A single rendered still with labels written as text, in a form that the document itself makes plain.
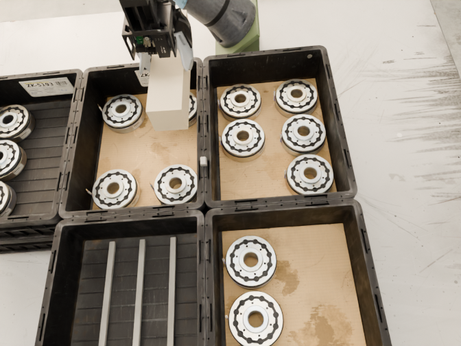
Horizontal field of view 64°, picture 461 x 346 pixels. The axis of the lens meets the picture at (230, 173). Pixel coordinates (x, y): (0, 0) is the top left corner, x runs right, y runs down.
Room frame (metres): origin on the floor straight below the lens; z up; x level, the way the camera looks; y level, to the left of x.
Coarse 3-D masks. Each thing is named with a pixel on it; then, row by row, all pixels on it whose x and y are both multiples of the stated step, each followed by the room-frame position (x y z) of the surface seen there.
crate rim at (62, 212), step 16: (128, 64) 0.69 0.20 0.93; (80, 96) 0.62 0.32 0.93; (80, 112) 0.57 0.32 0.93; (64, 176) 0.41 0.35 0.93; (64, 192) 0.37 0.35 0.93; (64, 208) 0.33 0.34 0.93; (128, 208) 0.30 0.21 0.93; (144, 208) 0.30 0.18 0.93; (176, 208) 0.28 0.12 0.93; (192, 208) 0.28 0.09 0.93
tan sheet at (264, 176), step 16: (272, 96) 0.58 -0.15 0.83; (272, 112) 0.54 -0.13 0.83; (320, 112) 0.51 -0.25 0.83; (224, 128) 0.52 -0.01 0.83; (272, 128) 0.49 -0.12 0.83; (272, 144) 0.44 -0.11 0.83; (224, 160) 0.43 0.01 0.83; (256, 160) 0.41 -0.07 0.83; (272, 160) 0.40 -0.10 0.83; (288, 160) 0.39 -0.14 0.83; (224, 176) 0.38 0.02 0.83; (240, 176) 0.38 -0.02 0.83; (256, 176) 0.37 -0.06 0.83; (272, 176) 0.36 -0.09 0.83; (224, 192) 0.34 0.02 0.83; (240, 192) 0.34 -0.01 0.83; (256, 192) 0.33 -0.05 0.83; (272, 192) 0.32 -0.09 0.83; (288, 192) 0.31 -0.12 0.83
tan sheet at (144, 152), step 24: (144, 96) 0.67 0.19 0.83; (144, 120) 0.59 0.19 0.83; (120, 144) 0.53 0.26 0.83; (144, 144) 0.51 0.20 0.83; (168, 144) 0.50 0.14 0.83; (192, 144) 0.49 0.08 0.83; (120, 168) 0.46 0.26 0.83; (144, 168) 0.45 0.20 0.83; (192, 168) 0.42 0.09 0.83; (144, 192) 0.38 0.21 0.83
